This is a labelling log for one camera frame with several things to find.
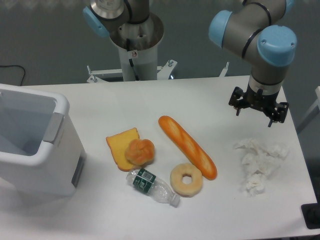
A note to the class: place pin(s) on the long orange baguette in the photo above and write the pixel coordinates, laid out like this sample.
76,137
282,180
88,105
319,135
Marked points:
190,148

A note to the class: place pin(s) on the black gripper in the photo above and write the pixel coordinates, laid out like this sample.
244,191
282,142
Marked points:
276,112

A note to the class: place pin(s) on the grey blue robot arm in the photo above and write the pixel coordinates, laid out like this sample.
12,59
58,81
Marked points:
252,34

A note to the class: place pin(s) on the white open bin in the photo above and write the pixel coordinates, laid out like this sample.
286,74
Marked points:
40,149

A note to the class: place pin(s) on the crushed clear plastic bottle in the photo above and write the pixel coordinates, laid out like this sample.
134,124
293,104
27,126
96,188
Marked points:
151,185

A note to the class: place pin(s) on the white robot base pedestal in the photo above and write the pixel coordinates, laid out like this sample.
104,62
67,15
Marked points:
137,46

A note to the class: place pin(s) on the crumpled white tissue paper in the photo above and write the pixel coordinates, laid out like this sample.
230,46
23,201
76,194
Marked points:
260,163

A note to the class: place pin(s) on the beige ring donut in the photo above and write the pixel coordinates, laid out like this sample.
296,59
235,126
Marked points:
186,180

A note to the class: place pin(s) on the white frame at right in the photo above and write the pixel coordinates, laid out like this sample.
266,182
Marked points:
311,113

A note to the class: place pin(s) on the orange toast slice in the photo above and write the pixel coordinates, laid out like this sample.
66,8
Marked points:
118,143

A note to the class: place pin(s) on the round knotted bread roll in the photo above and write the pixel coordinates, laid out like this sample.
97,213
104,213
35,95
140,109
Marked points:
140,151

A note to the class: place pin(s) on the black device at edge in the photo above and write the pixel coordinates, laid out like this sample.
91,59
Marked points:
311,215

